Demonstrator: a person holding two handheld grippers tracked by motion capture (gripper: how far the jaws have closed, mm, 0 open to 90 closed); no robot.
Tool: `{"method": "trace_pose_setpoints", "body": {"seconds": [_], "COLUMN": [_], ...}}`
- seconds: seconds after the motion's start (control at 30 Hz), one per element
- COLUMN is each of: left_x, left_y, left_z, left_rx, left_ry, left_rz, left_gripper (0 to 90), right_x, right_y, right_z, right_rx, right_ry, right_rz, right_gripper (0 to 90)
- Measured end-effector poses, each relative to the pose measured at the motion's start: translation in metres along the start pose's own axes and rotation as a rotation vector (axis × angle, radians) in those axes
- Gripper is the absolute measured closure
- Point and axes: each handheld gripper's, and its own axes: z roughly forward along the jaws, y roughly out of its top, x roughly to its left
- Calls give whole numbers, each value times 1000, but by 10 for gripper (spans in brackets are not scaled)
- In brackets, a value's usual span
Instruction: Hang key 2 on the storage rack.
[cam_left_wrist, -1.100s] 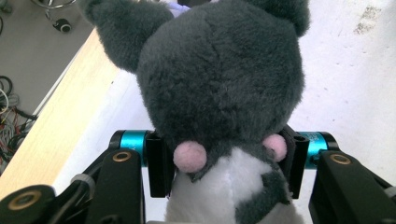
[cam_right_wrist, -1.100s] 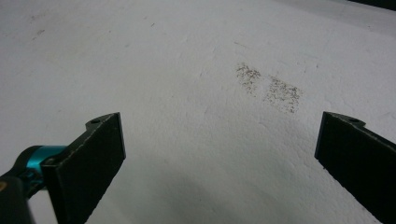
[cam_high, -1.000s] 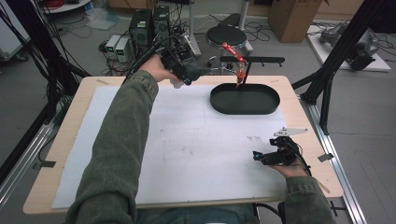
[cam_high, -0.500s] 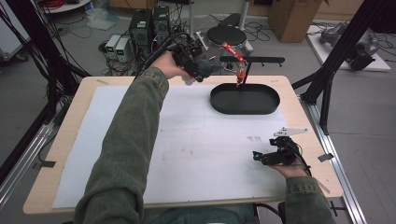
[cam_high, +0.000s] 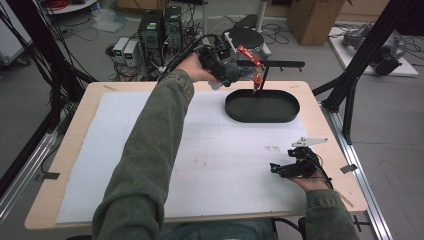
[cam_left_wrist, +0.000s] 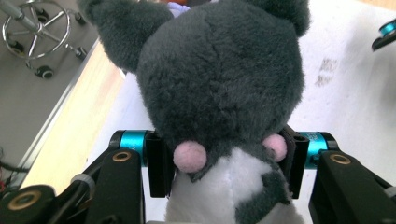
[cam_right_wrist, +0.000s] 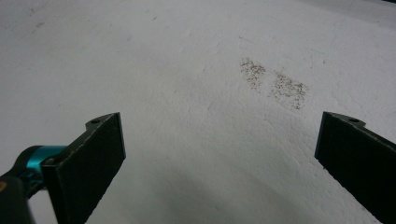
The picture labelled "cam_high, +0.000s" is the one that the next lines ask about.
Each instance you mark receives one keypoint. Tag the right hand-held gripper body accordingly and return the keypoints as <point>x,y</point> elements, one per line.
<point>300,170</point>

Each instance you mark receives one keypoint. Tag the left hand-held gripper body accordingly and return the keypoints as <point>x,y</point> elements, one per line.
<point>216,60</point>

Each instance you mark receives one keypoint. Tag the black hanger stand oval tray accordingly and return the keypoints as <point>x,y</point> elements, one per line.
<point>260,107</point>

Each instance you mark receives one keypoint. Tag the person's right hand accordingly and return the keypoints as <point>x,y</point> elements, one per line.
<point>311,184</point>

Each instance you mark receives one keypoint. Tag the person's left hand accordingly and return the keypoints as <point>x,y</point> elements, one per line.
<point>193,70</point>

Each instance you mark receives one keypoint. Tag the round black stool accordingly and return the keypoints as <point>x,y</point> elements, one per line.
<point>248,38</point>

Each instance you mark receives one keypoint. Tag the white foam mat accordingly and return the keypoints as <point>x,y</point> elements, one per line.
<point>233,160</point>

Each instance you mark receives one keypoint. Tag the black tape piece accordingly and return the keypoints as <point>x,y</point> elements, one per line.
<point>50,175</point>
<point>348,168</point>

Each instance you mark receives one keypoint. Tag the black computer tower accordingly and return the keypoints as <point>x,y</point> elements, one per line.
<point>150,35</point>
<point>173,26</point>

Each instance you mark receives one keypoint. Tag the cardboard box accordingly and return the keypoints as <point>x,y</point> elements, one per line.
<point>313,21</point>

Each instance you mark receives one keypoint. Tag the person's legs in jeans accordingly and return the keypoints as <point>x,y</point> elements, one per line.
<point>220,230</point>

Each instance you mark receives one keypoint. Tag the white power supply box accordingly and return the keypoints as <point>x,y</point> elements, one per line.
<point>131,53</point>
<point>120,49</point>

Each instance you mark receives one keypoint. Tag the clear plastic bag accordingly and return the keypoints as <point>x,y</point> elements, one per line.
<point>108,20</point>

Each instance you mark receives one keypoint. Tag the white board with grey devices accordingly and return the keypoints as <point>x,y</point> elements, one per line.
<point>383,50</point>

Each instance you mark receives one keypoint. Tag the aluminium rail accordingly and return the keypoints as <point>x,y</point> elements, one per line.
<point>363,186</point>
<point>23,170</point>

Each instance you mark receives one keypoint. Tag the black metal frame post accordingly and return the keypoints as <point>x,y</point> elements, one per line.
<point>43,60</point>
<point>363,60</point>

